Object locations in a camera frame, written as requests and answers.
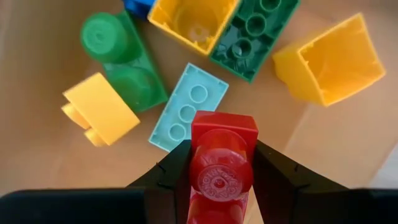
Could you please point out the red two-stud brick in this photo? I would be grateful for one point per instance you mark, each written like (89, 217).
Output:
(224, 140)

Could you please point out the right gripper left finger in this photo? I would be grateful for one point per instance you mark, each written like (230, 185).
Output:
(168, 186)

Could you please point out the yellow-orange small brick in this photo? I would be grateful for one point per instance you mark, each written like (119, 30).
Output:
(192, 25)

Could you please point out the orange plastic bin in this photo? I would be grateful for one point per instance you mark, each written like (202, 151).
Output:
(46, 168)

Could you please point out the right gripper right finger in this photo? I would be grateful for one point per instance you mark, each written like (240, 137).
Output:
(276, 186)

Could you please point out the mint brick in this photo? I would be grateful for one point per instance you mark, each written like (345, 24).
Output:
(192, 93)

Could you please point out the small yellow brick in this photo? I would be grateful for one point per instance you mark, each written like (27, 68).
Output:
(335, 62)

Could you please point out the green two-stud brick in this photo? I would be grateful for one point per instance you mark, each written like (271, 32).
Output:
(124, 62)
(255, 40)

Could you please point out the small blue brick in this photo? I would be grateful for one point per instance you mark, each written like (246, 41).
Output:
(138, 6)

